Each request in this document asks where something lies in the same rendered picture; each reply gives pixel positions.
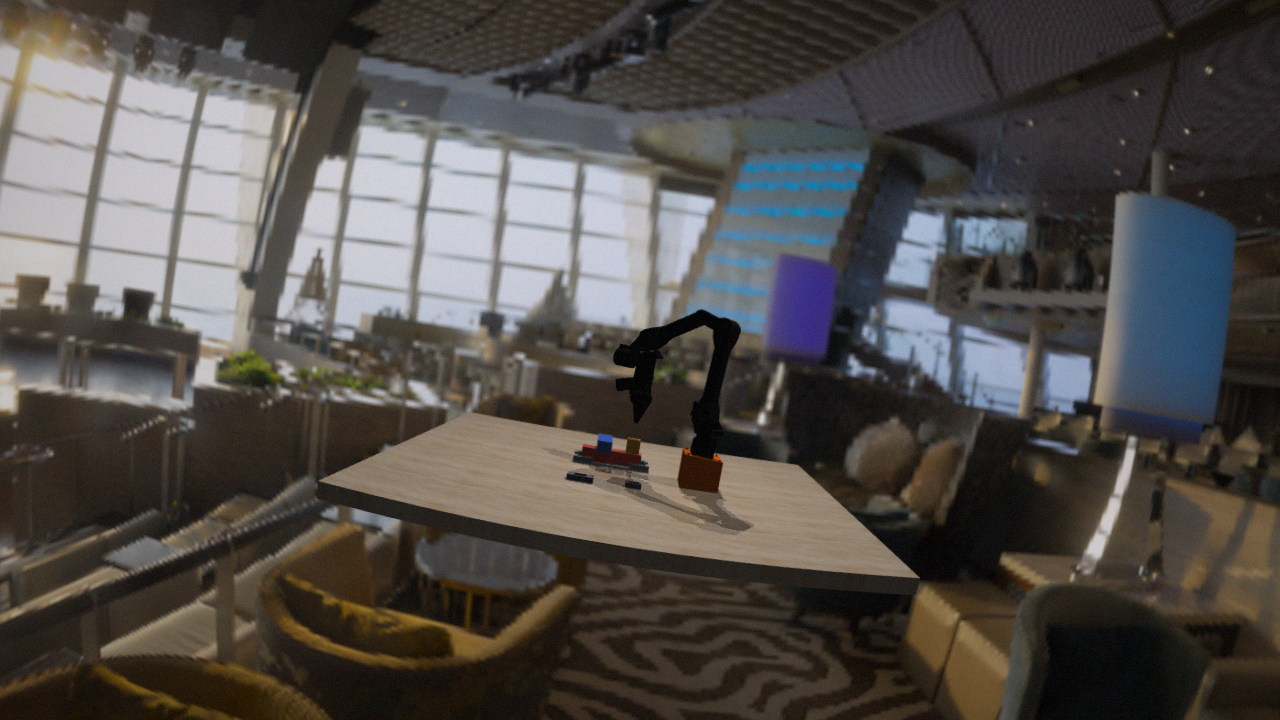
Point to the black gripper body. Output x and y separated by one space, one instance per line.
642 393

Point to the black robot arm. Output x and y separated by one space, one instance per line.
705 414

